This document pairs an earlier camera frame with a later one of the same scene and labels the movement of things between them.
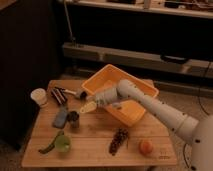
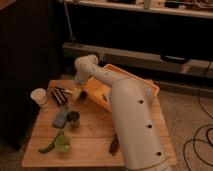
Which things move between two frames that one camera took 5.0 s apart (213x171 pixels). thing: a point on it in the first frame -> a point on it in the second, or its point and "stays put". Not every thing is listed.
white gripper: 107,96 -> 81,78
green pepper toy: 52,144 stays put
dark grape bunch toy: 119,138 stays put
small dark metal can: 73,119 stays put
